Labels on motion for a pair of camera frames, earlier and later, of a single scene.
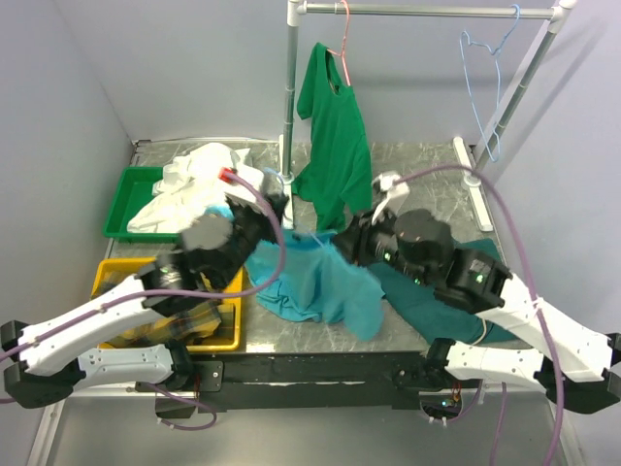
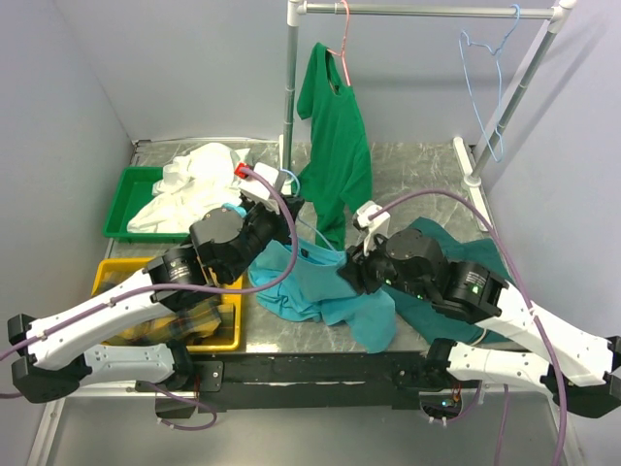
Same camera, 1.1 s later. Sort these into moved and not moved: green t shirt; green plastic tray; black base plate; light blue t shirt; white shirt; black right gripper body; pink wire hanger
Moved: black right gripper body; light blue t shirt
Not moved: green t shirt; pink wire hanger; white shirt; black base plate; green plastic tray
